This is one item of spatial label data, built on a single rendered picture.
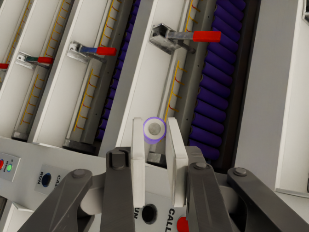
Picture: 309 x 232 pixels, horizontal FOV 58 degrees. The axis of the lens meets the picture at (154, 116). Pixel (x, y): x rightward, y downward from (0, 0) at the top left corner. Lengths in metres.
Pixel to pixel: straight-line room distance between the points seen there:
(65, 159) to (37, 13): 0.42
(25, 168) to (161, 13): 0.32
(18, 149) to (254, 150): 0.40
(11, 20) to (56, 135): 0.49
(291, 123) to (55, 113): 0.38
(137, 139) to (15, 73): 0.55
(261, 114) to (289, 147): 0.04
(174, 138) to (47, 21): 0.61
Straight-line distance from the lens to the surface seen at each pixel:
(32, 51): 0.72
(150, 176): 0.31
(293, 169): 0.28
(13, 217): 0.52
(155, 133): 0.20
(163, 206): 0.30
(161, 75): 0.40
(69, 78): 0.53
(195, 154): 0.17
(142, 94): 0.38
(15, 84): 0.69
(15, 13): 0.93
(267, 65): 0.30
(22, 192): 0.49
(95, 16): 0.59
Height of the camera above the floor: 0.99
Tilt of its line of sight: 38 degrees down
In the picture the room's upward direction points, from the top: 93 degrees clockwise
